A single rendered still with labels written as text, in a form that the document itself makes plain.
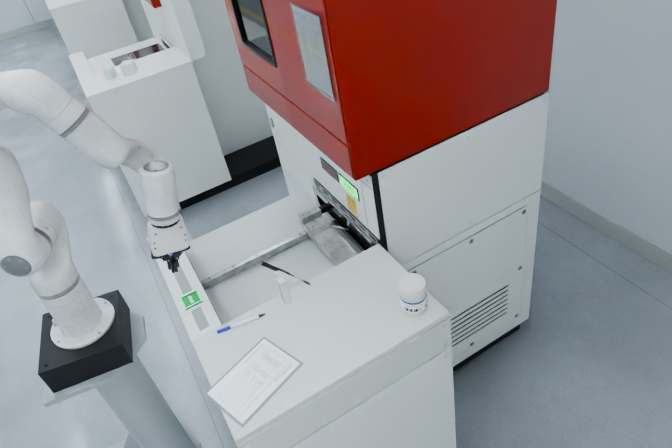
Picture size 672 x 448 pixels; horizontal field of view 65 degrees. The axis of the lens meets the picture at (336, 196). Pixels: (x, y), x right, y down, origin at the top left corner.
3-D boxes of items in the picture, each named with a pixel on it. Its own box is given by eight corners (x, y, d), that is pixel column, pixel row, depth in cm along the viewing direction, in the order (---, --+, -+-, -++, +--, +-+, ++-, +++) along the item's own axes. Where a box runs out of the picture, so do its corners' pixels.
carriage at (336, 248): (318, 216, 199) (317, 210, 197) (370, 271, 172) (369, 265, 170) (299, 225, 196) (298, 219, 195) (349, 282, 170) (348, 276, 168)
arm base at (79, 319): (45, 355, 156) (15, 316, 145) (59, 306, 171) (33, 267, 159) (110, 341, 158) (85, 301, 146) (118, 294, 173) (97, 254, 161)
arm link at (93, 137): (66, 113, 132) (159, 187, 149) (55, 141, 119) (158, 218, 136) (92, 90, 131) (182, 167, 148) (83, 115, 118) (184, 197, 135)
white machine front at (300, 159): (287, 167, 235) (265, 84, 211) (390, 271, 175) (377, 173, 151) (280, 169, 234) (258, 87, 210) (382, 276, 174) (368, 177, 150)
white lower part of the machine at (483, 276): (421, 237, 305) (411, 112, 256) (529, 330, 245) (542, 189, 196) (314, 294, 284) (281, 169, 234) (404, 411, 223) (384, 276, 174)
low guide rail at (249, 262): (327, 225, 199) (326, 219, 197) (330, 228, 197) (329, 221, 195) (203, 286, 183) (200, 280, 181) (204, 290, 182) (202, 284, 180)
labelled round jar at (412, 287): (417, 292, 147) (414, 268, 141) (432, 308, 142) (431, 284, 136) (396, 304, 145) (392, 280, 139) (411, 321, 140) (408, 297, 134)
